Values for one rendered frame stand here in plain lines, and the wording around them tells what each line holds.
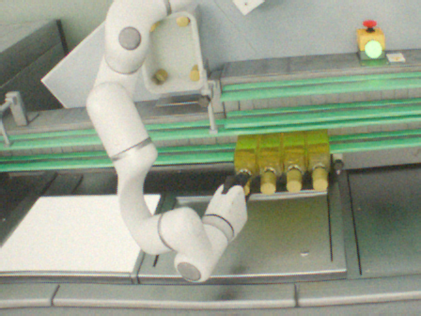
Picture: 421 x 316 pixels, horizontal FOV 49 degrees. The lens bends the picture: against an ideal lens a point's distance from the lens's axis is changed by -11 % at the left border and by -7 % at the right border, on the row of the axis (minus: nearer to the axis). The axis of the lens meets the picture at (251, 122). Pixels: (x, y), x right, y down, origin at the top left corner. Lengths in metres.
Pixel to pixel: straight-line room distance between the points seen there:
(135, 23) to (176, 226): 0.36
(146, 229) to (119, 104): 0.24
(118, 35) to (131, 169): 0.23
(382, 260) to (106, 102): 0.69
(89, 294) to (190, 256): 0.33
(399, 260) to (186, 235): 0.51
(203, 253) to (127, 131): 0.26
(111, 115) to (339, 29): 0.75
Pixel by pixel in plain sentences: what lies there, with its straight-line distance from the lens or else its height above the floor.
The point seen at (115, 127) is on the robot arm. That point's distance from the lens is 0.86.
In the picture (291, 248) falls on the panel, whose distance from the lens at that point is 1.13.
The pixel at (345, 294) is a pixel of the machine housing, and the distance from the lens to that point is 1.02.
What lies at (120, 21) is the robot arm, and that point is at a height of 1.29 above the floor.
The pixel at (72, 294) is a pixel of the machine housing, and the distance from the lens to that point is 1.17.
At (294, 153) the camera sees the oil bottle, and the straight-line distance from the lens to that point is 1.17.
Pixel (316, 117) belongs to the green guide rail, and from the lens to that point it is 1.25.
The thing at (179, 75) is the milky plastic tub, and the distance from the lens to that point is 1.44.
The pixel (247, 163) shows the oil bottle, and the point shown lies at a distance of 1.17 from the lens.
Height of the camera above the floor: 2.07
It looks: 62 degrees down
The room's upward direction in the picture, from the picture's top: 170 degrees counter-clockwise
